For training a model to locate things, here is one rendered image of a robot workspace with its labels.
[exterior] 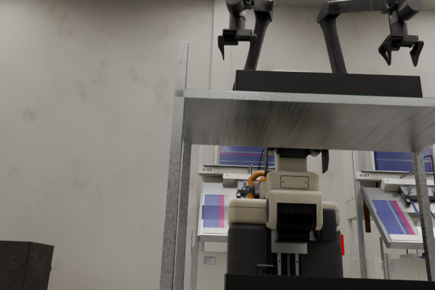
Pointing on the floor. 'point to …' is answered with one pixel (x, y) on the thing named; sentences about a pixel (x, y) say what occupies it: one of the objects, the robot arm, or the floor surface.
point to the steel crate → (24, 265)
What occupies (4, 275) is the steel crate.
